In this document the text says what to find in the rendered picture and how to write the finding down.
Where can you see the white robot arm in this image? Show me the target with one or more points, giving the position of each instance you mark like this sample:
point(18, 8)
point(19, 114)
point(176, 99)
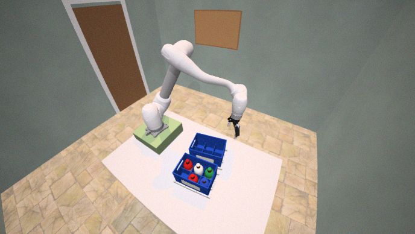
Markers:
point(178, 56)

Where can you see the blue crate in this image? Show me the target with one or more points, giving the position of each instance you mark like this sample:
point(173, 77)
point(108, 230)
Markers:
point(181, 174)
point(214, 148)

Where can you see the white bottle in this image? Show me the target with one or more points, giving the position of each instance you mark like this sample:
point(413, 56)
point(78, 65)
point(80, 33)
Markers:
point(198, 169)

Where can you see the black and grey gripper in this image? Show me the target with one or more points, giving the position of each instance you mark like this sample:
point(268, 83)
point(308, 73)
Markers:
point(235, 124)

